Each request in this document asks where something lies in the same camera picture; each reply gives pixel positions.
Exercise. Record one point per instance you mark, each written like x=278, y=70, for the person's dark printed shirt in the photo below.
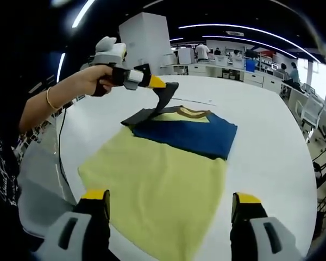
x=4, y=185

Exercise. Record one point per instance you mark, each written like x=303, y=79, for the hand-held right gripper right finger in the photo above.
x=245, y=228

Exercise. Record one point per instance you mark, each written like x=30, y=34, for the blue storage bin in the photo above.
x=250, y=65

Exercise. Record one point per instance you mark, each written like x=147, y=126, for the white square column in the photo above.
x=145, y=40

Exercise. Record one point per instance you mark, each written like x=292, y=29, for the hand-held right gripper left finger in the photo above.
x=92, y=225

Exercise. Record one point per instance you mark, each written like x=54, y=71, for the yellow garment with dark sleeves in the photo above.
x=157, y=179

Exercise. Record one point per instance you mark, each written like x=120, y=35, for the white office chair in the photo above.
x=313, y=111

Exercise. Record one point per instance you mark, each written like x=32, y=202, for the white box on counter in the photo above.
x=184, y=56

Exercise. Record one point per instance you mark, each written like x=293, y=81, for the long white cabinet counter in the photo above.
x=222, y=74

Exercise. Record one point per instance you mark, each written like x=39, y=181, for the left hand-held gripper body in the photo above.
x=111, y=54

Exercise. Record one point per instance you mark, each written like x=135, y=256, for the person's left hand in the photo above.
x=92, y=80

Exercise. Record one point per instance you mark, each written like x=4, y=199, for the long curved ceiling light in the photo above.
x=247, y=27

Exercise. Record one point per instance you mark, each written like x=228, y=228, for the straight ceiling light strip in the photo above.
x=82, y=13

